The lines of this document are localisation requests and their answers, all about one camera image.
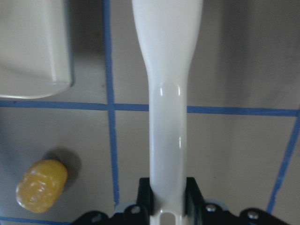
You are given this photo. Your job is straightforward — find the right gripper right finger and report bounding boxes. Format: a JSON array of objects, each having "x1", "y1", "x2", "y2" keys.
[{"x1": 186, "y1": 177, "x2": 286, "y2": 225}]

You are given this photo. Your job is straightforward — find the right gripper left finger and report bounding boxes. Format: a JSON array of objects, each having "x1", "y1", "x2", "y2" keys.
[{"x1": 72, "y1": 178, "x2": 153, "y2": 225}]

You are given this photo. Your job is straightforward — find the beige hand brush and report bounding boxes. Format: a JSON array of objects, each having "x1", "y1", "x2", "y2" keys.
[{"x1": 132, "y1": 0, "x2": 203, "y2": 225}]

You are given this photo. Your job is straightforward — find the beige plastic dustpan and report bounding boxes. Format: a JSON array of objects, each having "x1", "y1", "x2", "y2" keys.
[{"x1": 0, "y1": 0, "x2": 74, "y2": 99}]

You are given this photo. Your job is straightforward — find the yellow crumpled bread toy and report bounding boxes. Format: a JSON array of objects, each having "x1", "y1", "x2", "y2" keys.
[{"x1": 15, "y1": 159, "x2": 68, "y2": 213}]

